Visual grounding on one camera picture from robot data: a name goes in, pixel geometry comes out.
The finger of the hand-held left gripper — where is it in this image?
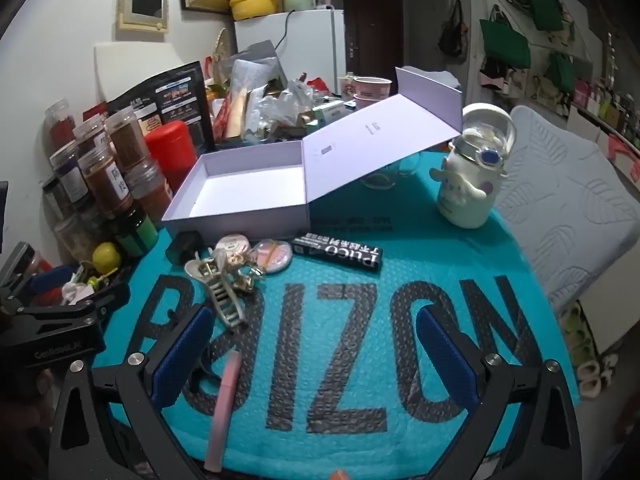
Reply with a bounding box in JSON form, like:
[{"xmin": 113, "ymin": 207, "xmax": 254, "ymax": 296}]
[
  {"xmin": 0, "ymin": 242, "xmax": 74, "ymax": 304},
  {"xmin": 70, "ymin": 281, "xmax": 133, "ymax": 322}
]

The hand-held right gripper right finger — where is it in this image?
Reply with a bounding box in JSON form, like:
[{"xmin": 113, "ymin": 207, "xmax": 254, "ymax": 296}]
[{"xmin": 415, "ymin": 305, "xmax": 587, "ymax": 480}]

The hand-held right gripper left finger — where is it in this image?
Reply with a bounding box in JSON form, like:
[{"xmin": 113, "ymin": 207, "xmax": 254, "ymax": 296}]
[{"xmin": 47, "ymin": 304, "xmax": 216, "ymax": 480}]

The pink slim tube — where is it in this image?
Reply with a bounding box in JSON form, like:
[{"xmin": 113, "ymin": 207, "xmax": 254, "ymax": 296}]
[{"xmin": 204, "ymin": 351, "xmax": 243, "ymax": 472}]

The pearl wavy hair claw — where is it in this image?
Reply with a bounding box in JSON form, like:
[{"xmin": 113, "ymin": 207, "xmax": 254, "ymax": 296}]
[{"xmin": 184, "ymin": 255, "xmax": 248, "ymax": 328}]

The smoky square hair claw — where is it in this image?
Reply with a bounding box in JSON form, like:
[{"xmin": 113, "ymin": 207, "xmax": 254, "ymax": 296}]
[{"xmin": 167, "ymin": 230, "xmax": 203, "ymax": 263}]

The gold leopard hair clip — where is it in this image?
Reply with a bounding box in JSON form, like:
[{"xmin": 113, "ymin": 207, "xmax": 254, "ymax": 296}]
[{"xmin": 227, "ymin": 251, "xmax": 266, "ymax": 293}]

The round pink compact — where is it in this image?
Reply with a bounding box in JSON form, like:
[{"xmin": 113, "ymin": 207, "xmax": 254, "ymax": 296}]
[{"xmin": 215, "ymin": 235, "xmax": 251, "ymax": 256}]

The translucent pink round case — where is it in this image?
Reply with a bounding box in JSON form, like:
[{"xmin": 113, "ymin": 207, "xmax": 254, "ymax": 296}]
[{"xmin": 250, "ymin": 239, "xmax": 296, "ymax": 273}]

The black lipstick box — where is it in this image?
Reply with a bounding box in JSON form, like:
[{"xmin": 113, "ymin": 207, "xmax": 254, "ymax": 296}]
[{"xmin": 291, "ymin": 232, "xmax": 383, "ymax": 275}]

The lavender cardboard box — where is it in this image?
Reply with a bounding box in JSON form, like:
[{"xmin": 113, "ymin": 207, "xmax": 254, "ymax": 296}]
[{"xmin": 161, "ymin": 66, "xmax": 463, "ymax": 243}]

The yellow round ball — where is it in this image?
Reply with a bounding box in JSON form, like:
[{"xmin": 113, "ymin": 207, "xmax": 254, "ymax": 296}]
[{"xmin": 92, "ymin": 242, "xmax": 122, "ymax": 271}]

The green slipper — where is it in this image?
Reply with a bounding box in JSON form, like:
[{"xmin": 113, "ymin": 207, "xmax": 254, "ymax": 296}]
[{"xmin": 560, "ymin": 300, "xmax": 593, "ymax": 366}]

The beige slipper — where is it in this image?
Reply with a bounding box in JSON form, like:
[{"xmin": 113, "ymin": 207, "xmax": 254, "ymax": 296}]
[{"xmin": 577, "ymin": 352, "xmax": 620, "ymax": 401}]

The red plastic canister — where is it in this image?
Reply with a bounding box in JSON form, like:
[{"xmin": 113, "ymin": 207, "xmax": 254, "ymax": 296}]
[{"xmin": 145, "ymin": 121, "xmax": 201, "ymax": 191}]

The white cartoon water bottle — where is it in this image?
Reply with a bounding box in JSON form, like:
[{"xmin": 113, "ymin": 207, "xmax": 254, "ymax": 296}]
[{"xmin": 437, "ymin": 102, "xmax": 517, "ymax": 229}]

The clear glass cup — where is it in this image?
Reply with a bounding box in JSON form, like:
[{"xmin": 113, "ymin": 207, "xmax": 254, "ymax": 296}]
[{"xmin": 360, "ymin": 150, "xmax": 426, "ymax": 191}]

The grey quilted cushion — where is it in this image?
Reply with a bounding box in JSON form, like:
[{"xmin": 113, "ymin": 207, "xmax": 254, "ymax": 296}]
[{"xmin": 492, "ymin": 105, "xmax": 640, "ymax": 311}]

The black printed bag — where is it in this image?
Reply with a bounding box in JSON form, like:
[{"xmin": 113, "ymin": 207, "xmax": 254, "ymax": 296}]
[{"xmin": 106, "ymin": 62, "xmax": 216, "ymax": 153}]

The beige pouch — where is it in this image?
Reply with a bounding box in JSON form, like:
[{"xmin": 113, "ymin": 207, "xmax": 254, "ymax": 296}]
[{"xmin": 225, "ymin": 87, "xmax": 251, "ymax": 138}]

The clear plastic bag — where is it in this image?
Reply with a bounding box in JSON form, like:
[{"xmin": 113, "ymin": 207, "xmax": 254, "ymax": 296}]
[{"xmin": 255, "ymin": 85, "xmax": 316, "ymax": 126}]

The pink panda paper cup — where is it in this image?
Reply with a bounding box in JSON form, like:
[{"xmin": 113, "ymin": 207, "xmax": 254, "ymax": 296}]
[{"xmin": 354, "ymin": 93, "xmax": 392, "ymax": 111}]

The white printed leaflet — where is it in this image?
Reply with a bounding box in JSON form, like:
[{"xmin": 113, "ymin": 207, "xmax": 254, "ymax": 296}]
[{"xmin": 232, "ymin": 59, "xmax": 281, "ymax": 92}]

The green and white carton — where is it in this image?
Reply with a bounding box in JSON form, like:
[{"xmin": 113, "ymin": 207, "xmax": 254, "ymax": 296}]
[{"xmin": 312, "ymin": 100, "xmax": 346, "ymax": 123}]

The straw fan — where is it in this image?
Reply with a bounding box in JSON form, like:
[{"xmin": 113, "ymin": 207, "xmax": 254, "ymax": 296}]
[{"xmin": 210, "ymin": 27, "xmax": 236, "ymax": 61}]

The plain pink paper cup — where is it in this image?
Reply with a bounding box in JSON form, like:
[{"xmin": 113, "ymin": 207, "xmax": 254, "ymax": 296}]
[{"xmin": 352, "ymin": 76, "xmax": 393, "ymax": 97}]

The grey plastic mailer bag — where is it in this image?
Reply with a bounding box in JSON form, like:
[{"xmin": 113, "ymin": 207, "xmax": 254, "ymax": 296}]
[{"xmin": 237, "ymin": 40, "xmax": 288, "ymax": 68}]

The shelf of assorted bottles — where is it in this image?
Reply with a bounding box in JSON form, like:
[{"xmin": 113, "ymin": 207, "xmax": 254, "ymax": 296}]
[{"xmin": 570, "ymin": 35, "xmax": 640, "ymax": 151}]

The green tote bag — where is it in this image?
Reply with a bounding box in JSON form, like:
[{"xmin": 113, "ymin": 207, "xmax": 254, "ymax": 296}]
[
  {"xmin": 480, "ymin": 17, "xmax": 532, "ymax": 70},
  {"xmin": 545, "ymin": 52, "xmax": 576, "ymax": 93},
  {"xmin": 522, "ymin": 0, "xmax": 566, "ymax": 32}
]

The white refrigerator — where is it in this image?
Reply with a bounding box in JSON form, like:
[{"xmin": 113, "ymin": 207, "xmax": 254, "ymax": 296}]
[{"xmin": 234, "ymin": 9, "xmax": 347, "ymax": 96}]

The dark hanging bag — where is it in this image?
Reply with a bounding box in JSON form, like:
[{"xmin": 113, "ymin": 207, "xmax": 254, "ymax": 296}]
[{"xmin": 437, "ymin": 0, "xmax": 470, "ymax": 63}]

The dark wooden door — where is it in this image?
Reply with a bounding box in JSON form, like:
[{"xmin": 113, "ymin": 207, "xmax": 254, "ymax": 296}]
[{"xmin": 342, "ymin": 0, "xmax": 405, "ymax": 76}]

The wall intercom panel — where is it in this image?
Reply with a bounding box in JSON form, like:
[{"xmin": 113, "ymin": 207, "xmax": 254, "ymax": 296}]
[{"xmin": 117, "ymin": 0, "xmax": 169, "ymax": 35}]

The black power cable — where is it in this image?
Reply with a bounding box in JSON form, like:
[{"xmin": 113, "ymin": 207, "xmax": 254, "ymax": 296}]
[{"xmin": 272, "ymin": 10, "xmax": 301, "ymax": 53}]

